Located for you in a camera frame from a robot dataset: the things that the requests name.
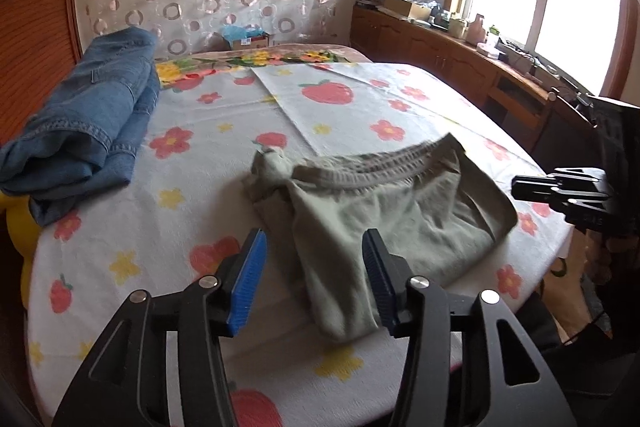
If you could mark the dark wooden chair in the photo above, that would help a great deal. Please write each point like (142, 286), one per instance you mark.
(570, 137)

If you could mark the blue plastic bag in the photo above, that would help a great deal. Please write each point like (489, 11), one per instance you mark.
(240, 32)

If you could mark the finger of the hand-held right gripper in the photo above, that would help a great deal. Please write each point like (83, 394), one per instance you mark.
(580, 212)
(535, 186)

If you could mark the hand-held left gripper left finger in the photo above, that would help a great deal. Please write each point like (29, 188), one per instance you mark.
(247, 283)

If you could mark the white jar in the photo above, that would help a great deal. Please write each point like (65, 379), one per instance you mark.
(457, 27)

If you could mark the white tissue pack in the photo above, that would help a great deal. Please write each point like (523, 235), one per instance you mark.
(489, 50)

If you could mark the wooden cabinet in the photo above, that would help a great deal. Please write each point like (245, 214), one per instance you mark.
(425, 52)

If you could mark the black device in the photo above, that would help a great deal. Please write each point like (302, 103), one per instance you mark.
(575, 94)

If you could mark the wooden headboard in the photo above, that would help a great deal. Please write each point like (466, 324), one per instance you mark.
(35, 7)

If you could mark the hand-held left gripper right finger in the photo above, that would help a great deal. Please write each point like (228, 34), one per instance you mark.
(377, 278)

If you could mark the yellow object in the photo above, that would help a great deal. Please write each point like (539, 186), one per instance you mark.
(17, 227)

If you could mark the blue denim jeans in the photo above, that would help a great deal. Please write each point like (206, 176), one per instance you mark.
(85, 117)

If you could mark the small cardboard box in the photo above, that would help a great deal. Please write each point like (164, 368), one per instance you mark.
(255, 41)

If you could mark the green lid container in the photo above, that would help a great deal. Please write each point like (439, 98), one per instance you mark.
(493, 37)

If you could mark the olive green pants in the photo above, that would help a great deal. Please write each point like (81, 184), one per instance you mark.
(400, 217)

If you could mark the strawberry printed white blanket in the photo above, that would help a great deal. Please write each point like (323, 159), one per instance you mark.
(150, 187)

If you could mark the flat cardboard box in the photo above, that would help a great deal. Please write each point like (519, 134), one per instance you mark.
(407, 7)

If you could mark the person's right hand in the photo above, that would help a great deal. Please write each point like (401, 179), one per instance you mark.
(612, 257)

